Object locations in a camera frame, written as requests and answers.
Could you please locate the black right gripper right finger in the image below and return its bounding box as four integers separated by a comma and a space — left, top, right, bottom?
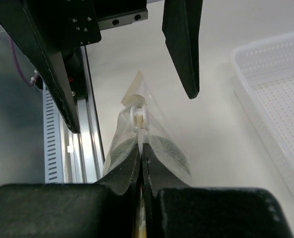
142, 143, 293, 238

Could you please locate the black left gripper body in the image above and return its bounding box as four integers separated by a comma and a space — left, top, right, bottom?
25, 0, 147, 50

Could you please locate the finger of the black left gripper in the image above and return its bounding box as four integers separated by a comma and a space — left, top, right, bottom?
162, 0, 203, 99
0, 0, 80, 133

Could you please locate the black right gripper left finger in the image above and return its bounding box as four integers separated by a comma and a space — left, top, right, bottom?
0, 148, 140, 238

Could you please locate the green netted fake melon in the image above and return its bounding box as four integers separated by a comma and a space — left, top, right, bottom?
103, 136, 191, 183

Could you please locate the clear zip top bag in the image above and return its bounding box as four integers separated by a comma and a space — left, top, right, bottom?
102, 70, 194, 189

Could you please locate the white perforated plastic basket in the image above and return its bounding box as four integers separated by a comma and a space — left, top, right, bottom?
229, 32, 294, 196

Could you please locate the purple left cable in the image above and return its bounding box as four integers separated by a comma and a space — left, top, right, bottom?
0, 14, 38, 87

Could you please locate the aluminium mounting rail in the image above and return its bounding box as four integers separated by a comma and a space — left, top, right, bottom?
62, 47, 105, 183

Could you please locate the slotted grey cable duct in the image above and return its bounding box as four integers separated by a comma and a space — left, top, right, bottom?
43, 88, 64, 183

